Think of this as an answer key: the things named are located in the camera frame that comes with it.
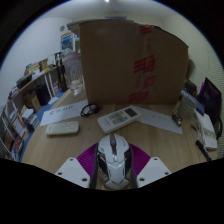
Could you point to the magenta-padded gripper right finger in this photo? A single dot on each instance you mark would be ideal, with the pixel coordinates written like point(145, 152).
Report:
point(154, 171)

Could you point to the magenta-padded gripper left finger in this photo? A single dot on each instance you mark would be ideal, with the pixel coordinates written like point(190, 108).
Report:
point(71, 171)

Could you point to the white and black computer mouse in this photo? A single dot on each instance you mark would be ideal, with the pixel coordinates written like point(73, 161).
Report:
point(114, 163)

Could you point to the plain white paper sheet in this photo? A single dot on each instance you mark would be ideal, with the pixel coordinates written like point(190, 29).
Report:
point(160, 120)

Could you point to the black marker pen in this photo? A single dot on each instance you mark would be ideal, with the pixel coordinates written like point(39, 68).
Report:
point(203, 150)

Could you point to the small black and gold object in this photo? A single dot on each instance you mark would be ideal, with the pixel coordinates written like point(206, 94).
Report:
point(177, 119)

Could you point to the white paper sheet with writing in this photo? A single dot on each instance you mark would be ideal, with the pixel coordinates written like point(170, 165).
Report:
point(61, 112)

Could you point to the large white remote control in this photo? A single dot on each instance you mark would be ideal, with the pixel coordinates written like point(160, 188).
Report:
point(118, 119)

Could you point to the blue book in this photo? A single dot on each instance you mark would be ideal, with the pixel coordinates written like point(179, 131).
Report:
point(197, 104)

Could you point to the clear plastic water jug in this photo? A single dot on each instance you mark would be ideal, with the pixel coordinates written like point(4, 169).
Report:
point(74, 75)

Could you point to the white-framed side desk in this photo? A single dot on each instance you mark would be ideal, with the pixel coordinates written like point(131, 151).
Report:
point(31, 81)

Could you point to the black tripod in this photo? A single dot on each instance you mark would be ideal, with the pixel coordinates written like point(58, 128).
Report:
point(60, 71)

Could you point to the large brown cardboard box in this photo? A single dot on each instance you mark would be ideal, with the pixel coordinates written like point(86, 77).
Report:
point(110, 63)

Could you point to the blue printed carton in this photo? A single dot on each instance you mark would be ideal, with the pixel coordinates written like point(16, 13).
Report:
point(68, 41)

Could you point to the ceiling light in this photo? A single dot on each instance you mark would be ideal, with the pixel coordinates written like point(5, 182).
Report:
point(107, 1)

